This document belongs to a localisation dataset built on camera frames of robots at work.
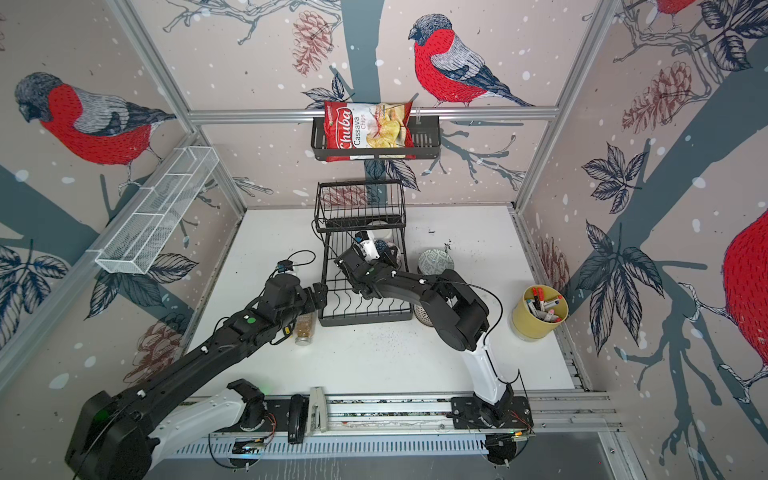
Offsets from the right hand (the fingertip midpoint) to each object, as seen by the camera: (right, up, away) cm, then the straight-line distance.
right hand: (391, 255), depth 92 cm
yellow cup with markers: (+42, -15, -9) cm, 46 cm away
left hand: (-22, -9, -10) cm, 26 cm away
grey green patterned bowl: (+15, -3, +6) cm, 16 cm away
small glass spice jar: (-25, -20, -8) cm, 33 cm away
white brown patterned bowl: (+10, -18, -5) cm, 21 cm away
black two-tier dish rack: (-16, +15, +3) cm, 22 cm away
